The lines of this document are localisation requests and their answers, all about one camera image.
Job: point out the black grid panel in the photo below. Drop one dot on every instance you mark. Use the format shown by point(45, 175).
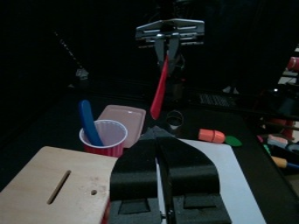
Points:
point(216, 99)

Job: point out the small black cylinder cup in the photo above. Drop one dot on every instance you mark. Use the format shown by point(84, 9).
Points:
point(174, 118)

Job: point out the yellow and blue toy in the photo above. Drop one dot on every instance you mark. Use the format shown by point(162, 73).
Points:
point(284, 163)

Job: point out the wooden box with red front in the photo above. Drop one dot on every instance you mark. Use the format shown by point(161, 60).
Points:
point(50, 180)

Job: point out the red can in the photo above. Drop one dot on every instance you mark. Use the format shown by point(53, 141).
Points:
point(293, 64)

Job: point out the pink rectangular plate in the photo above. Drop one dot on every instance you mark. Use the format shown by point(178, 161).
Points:
point(124, 116)

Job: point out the white frame foot bracket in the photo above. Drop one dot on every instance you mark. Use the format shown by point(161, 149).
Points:
point(81, 74)

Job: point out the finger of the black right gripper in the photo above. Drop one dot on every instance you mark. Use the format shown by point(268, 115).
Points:
point(174, 49)
point(160, 49)

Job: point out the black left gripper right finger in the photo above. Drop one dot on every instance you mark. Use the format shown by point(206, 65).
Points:
point(190, 175)

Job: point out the blue toy knife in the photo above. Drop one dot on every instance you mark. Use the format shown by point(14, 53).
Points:
point(88, 122)

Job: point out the pink and grey toy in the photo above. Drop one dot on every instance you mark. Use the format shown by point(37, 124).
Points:
point(276, 140)

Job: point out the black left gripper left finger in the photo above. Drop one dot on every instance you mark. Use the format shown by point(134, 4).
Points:
point(133, 175)

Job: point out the red plastic cup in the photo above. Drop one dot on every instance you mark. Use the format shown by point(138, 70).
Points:
point(112, 137)

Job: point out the green toy leaf piece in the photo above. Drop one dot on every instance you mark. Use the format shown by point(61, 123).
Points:
point(232, 141)

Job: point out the orange toy food piece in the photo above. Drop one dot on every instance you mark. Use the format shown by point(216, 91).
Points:
point(210, 136)

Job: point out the red toy knife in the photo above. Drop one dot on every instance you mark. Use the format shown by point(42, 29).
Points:
point(158, 93)

